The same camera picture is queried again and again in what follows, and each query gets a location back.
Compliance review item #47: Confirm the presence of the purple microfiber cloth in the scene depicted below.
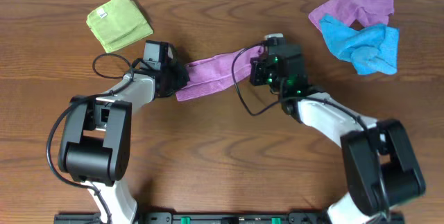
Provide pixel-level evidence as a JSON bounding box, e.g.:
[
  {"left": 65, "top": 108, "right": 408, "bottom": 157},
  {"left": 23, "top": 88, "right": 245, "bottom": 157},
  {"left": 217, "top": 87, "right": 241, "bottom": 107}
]
[{"left": 176, "top": 46, "right": 264, "bottom": 101}]

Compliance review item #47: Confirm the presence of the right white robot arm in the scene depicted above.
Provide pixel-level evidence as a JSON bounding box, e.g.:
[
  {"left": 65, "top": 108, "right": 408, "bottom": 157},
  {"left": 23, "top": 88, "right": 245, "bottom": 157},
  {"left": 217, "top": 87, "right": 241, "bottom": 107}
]
[{"left": 250, "top": 56, "right": 426, "bottom": 223}]

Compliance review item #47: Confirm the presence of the folded green cloth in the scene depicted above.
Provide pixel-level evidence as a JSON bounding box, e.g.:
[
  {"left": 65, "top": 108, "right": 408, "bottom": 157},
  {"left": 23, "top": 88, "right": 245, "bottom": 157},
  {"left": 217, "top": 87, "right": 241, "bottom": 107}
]
[{"left": 86, "top": 0, "right": 153, "bottom": 53}]

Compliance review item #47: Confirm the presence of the crumpled blue cloth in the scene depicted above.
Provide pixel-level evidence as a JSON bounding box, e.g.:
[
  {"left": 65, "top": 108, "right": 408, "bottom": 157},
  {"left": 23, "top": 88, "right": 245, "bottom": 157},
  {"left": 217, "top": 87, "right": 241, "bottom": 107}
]
[{"left": 319, "top": 14, "right": 400, "bottom": 76}]

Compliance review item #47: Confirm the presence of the purple cloth at back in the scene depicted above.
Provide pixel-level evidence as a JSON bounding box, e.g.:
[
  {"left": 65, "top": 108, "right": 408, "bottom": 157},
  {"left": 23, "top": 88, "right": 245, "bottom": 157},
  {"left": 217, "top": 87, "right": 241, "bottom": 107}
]
[{"left": 308, "top": 0, "right": 395, "bottom": 30}]

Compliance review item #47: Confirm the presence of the right black cable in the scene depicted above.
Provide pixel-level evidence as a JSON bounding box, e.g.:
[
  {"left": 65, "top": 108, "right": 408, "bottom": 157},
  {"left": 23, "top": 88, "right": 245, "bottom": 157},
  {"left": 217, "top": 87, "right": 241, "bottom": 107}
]
[{"left": 230, "top": 42, "right": 391, "bottom": 224}]

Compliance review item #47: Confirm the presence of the black cable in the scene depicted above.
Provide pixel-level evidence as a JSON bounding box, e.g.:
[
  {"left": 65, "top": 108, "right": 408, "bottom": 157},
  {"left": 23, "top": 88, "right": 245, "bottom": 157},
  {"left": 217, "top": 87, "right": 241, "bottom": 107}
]
[
  {"left": 230, "top": 42, "right": 391, "bottom": 224},
  {"left": 46, "top": 53, "right": 146, "bottom": 224}
]

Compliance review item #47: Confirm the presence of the left black cable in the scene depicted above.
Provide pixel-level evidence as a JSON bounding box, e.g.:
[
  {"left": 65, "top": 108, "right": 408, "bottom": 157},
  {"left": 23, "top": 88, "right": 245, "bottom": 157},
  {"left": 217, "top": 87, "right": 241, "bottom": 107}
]
[{"left": 46, "top": 53, "right": 146, "bottom": 224}]

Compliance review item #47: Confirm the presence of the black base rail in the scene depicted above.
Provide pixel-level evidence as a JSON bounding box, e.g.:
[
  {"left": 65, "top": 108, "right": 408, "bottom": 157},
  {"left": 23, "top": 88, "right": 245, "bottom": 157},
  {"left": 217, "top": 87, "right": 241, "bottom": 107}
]
[{"left": 53, "top": 212, "right": 405, "bottom": 224}]

